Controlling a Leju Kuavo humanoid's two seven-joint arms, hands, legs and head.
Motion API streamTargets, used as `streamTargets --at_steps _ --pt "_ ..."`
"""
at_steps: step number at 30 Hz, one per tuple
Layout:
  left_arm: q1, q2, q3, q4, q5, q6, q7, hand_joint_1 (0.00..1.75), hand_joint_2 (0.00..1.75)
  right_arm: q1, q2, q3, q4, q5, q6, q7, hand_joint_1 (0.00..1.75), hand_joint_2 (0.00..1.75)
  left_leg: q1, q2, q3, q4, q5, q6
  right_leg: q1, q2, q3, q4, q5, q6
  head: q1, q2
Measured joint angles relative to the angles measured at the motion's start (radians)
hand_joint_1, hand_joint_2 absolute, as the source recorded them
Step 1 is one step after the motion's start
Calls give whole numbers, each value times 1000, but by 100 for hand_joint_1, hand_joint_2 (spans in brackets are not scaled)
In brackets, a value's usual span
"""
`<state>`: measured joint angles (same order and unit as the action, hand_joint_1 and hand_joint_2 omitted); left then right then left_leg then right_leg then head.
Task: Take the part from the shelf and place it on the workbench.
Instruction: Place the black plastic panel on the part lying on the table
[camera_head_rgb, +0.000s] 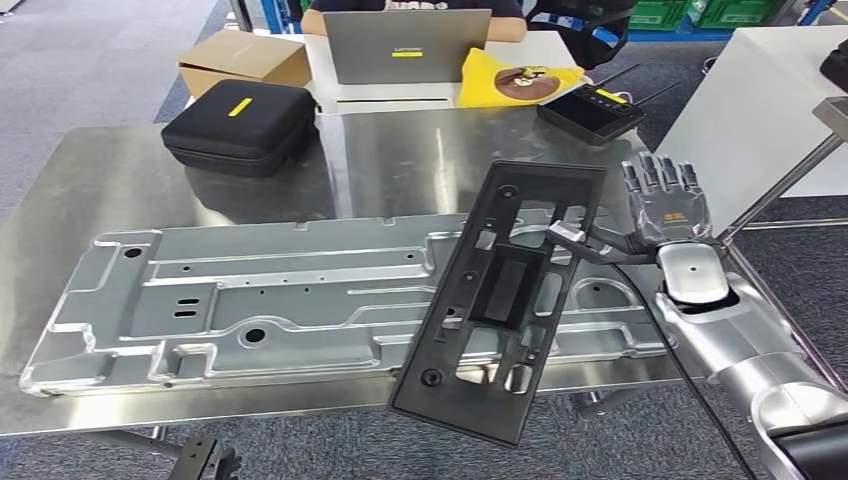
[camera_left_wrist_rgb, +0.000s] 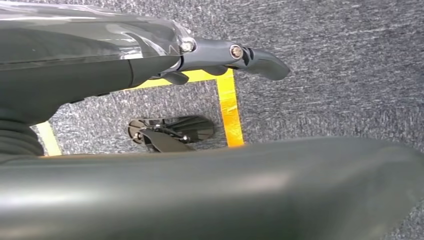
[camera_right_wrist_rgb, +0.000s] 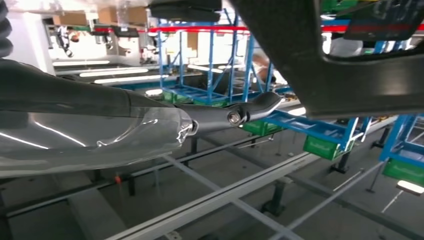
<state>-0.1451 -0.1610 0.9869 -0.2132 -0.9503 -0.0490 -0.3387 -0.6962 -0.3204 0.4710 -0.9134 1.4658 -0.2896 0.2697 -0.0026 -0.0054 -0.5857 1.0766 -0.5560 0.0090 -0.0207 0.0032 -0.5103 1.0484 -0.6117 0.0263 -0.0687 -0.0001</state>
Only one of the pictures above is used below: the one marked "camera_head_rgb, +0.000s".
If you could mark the grey laptop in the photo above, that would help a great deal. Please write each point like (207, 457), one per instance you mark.
(404, 43)

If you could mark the green plastic crate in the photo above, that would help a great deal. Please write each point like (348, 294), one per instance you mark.
(656, 12)
(735, 10)

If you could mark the stainless steel workbench table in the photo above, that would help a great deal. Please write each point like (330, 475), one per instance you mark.
(397, 159)
(782, 185)

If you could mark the black tray with tools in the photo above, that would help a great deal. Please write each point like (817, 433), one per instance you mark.
(590, 112)

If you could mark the silver stamped metal panel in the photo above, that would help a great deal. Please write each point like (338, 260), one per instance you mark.
(298, 298)

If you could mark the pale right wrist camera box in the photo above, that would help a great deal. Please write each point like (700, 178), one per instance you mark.
(566, 232)

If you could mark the seated person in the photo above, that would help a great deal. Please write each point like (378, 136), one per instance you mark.
(507, 28)

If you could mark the long black plastic panel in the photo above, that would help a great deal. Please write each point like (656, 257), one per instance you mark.
(503, 291)

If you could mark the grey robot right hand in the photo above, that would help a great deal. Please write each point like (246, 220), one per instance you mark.
(669, 215)

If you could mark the brown cardboard box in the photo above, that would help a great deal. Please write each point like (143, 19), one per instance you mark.
(238, 58)

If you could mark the yellow sheet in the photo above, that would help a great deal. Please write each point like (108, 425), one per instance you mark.
(477, 86)

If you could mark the black zipped carry case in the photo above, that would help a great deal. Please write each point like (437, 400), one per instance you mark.
(238, 126)

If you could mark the black bag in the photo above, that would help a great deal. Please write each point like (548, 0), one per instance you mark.
(838, 66)

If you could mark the black office chair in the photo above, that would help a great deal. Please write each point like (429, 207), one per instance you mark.
(596, 36)

